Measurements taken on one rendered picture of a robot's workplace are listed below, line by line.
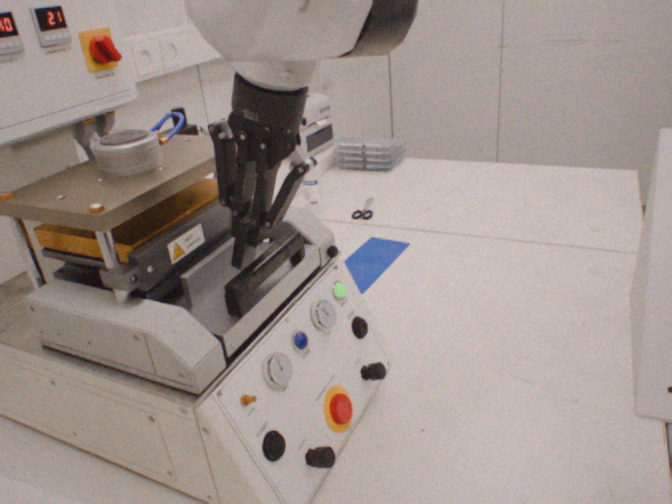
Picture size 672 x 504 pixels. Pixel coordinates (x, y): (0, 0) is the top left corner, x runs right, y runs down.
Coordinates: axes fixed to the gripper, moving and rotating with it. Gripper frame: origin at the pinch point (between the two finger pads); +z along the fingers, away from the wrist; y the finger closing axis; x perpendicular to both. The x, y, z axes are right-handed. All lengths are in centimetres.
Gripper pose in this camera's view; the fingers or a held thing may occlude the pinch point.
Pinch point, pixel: (246, 240)
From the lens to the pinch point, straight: 66.7
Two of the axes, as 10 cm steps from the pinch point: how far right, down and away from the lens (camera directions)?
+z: -2.2, 7.9, 5.8
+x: 4.5, -4.4, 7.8
